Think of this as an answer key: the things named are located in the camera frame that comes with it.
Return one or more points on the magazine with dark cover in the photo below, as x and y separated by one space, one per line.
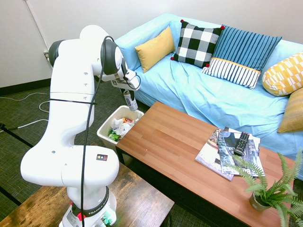
229 151

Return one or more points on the black remote control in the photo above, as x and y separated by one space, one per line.
242 143

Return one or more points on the orange red snack wrapper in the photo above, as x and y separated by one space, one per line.
127 120

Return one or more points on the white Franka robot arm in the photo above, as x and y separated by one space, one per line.
68 94

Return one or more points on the mustard textured pillow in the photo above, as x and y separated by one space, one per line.
292 113

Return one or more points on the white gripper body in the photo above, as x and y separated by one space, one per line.
130 80

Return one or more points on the white wall conduit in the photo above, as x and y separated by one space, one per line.
36 26

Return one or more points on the silver drink can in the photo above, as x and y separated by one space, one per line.
131 102

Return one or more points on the green snack wrapper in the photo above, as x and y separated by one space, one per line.
113 136

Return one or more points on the white plastic trash bin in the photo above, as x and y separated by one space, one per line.
107 144

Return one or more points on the crumpled white paper trash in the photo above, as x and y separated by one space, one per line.
123 127

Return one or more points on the grey plant pot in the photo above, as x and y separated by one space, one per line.
256 203

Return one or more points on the stack of magazines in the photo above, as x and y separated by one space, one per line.
208 153

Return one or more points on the wall power outlet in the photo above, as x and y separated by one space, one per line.
46 56

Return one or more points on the black stand leg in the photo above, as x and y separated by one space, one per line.
16 137
10 196

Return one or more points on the blue striped pillow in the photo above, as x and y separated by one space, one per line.
241 52

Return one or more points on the green fern plant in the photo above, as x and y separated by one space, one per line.
281 189

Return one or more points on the yellow white patterned pillow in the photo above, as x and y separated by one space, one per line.
284 75

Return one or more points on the reddish wooden coffee table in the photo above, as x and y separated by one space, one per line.
165 146

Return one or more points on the plain mustard yellow pillow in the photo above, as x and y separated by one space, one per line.
156 48

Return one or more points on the light blue covered sofa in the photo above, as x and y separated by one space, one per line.
213 94

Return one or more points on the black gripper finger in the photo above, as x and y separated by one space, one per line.
134 97
122 90

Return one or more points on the rustic dark wood table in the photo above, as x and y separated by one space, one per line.
146 201

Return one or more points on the black wall baseboard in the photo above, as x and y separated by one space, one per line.
23 86

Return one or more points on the black white checked pillow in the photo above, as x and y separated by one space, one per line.
196 45

